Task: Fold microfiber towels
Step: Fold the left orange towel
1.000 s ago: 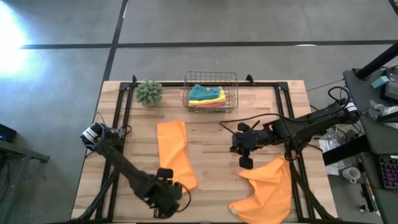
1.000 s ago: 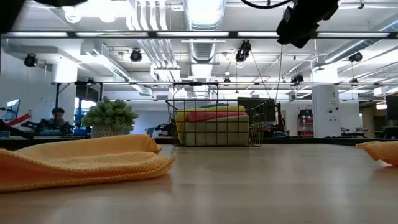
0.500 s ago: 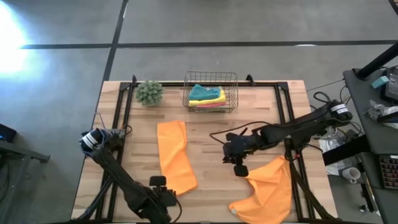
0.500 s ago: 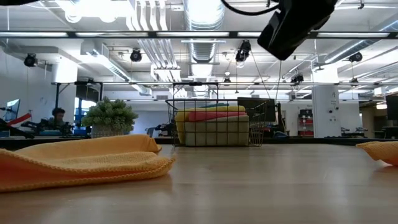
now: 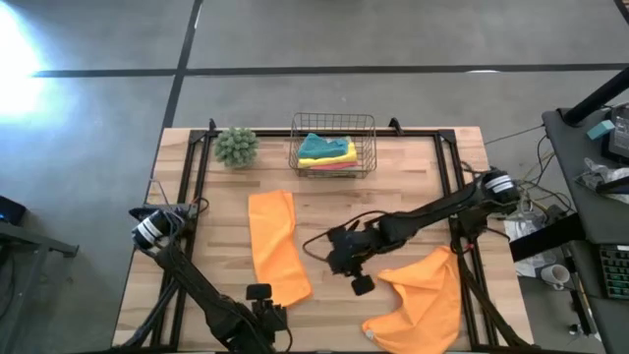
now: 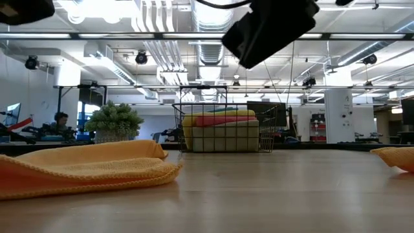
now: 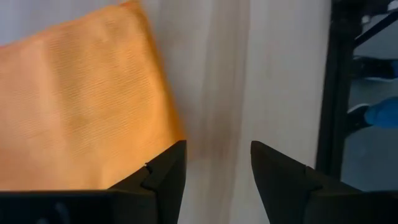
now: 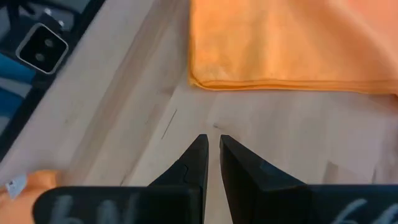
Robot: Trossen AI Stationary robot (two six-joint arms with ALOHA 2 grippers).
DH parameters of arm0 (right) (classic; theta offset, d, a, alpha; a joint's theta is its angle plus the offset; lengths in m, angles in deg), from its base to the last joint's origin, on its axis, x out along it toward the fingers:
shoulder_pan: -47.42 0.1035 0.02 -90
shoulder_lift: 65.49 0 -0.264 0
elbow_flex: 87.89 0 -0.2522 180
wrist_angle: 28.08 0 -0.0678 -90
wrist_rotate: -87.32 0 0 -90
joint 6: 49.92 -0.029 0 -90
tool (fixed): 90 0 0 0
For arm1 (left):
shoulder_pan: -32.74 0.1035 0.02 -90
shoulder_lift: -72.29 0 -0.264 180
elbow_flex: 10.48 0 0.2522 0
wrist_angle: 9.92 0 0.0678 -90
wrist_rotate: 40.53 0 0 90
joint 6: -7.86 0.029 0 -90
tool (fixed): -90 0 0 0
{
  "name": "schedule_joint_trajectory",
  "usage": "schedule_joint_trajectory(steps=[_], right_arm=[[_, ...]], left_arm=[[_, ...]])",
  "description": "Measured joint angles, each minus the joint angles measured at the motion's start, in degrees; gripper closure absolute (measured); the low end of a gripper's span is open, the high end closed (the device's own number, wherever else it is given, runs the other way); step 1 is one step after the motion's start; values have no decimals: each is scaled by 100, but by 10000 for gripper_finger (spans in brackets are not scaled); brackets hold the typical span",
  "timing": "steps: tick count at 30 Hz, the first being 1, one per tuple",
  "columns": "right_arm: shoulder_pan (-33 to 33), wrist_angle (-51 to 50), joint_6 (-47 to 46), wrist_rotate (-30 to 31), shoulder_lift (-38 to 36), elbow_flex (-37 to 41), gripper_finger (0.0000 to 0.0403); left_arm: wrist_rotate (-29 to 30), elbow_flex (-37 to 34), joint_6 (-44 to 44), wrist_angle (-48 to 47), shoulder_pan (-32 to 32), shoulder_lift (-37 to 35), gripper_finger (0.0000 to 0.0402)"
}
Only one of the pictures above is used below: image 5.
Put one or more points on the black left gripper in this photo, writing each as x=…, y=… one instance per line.
x=269, y=317

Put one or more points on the black crossbar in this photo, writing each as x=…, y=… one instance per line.
x=545, y=238

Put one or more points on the teal microfiber towel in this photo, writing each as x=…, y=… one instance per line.
x=319, y=146

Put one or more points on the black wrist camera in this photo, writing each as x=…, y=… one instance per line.
x=258, y=291
x=363, y=285

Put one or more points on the black keyboard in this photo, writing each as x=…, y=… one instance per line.
x=615, y=270

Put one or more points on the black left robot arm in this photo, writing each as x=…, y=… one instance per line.
x=196, y=290

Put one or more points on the white mug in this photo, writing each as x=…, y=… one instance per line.
x=555, y=276

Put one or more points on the grey metal bench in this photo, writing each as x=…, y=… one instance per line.
x=29, y=255

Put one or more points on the black desk device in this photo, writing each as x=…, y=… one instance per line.
x=619, y=135

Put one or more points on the white bag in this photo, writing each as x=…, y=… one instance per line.
x=523, y=236

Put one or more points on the clear plastic bag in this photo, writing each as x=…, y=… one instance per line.
x=602, y=177

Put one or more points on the yellow microfiber towel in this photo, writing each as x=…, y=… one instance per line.
x=334, y=159

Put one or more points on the black metal table frame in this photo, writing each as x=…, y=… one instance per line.
x=422, y=132

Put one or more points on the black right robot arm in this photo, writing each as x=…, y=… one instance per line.
x=442, y=211

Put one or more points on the black box with blue light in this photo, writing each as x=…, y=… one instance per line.
x=11, y=211

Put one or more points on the orange microfiber towel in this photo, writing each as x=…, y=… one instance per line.
x=277, y=246
x=422, y=300

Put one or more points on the pink microfiber towel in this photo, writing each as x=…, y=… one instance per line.
x=339, y=167

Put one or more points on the light blue block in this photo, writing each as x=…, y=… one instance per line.
x=601, y=130

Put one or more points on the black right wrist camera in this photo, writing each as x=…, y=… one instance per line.
x=363, y=285

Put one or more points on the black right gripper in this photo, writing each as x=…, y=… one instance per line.
x=351, y=248

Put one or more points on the potted green succulent plant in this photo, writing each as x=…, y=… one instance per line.
x=236, y=146

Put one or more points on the grey side desk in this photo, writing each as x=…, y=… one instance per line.
x=589, y=221

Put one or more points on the black pole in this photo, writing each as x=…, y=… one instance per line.
x=597, y=98

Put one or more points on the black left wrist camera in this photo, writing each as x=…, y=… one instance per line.
x=258, y=291

